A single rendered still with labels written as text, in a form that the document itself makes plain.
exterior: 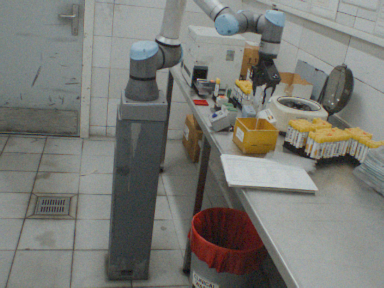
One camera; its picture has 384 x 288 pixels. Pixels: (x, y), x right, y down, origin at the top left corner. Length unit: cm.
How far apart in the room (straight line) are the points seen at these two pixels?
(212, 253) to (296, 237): 72
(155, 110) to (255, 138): 46
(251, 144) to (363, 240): 58
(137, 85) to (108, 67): 185
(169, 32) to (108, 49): 180
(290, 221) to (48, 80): 275
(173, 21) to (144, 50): 18
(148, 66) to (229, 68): 72
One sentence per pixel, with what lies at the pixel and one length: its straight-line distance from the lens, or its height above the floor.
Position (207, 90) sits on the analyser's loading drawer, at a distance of 228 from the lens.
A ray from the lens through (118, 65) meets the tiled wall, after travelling 372.
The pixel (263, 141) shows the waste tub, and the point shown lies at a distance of 170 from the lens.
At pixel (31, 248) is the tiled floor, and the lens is 256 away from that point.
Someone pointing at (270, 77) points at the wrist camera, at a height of 118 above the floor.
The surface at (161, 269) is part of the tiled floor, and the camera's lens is 243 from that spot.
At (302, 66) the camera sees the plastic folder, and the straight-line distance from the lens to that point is 256.
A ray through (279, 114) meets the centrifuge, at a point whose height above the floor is 96.
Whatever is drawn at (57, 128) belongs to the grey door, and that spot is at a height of 8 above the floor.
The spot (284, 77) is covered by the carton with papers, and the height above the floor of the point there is 99.
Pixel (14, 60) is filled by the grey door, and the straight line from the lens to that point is 371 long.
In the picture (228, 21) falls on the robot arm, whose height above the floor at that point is 136.
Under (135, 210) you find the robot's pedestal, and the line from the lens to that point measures 209.
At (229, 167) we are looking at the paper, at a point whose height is 89.
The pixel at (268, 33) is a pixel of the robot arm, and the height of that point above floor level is 133.
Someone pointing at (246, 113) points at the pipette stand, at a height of 96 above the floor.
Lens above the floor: 154
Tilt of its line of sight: 23 degrees down
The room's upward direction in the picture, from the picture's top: 8 degrees clockwise
